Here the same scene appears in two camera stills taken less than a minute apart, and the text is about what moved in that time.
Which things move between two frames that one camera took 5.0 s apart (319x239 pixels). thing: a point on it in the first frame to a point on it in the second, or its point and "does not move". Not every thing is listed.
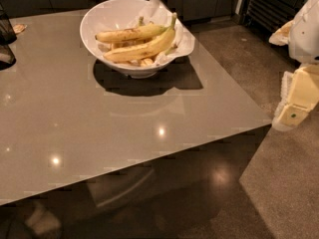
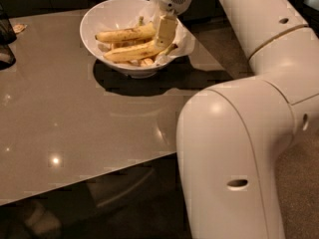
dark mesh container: (7, 37) does not move
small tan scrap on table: (19, 27) does not move
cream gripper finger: (299, 93) to (166, 30)
